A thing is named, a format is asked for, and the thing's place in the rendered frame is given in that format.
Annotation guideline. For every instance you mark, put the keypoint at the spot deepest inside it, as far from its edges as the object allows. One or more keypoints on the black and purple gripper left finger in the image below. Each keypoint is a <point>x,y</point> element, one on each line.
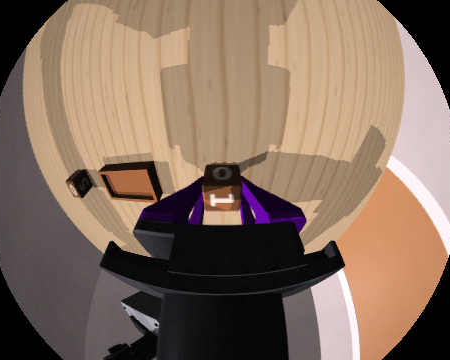
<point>178,206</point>

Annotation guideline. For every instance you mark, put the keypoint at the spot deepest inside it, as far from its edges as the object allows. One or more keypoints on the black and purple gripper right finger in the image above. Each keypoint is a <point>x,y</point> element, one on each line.
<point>268,208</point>

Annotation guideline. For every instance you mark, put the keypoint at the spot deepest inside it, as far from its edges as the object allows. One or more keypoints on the brown number cube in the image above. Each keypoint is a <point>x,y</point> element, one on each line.
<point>222,188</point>
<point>79,183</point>

